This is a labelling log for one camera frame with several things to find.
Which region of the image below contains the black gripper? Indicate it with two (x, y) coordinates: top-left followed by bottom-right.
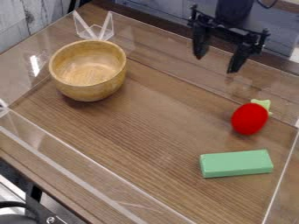
(188, 3), (269, 74)

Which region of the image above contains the red plush strawberry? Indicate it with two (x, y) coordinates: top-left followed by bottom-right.
(229, 99), (272, 135)

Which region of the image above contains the wooden bowl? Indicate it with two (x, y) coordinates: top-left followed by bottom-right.
(47, 40), (126, 102)

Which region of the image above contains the green rectangular block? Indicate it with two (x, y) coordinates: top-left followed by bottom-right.
(198, 150), (273, 179)

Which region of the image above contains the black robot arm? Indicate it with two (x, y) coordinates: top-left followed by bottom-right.
(188, 0), (269, 74)

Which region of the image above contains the clear acrylic corner bracket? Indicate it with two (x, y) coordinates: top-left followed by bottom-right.
(71, 11), (114, 41)

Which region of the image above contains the clear acrylic tray wall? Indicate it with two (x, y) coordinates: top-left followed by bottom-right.
(0, 100), (194, 224)

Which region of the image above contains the black table leg bracket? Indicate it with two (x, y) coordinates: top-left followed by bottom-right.
(25, 185), (85, 224)

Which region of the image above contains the black cable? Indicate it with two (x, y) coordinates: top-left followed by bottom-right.
(0, 199), (38, 224)

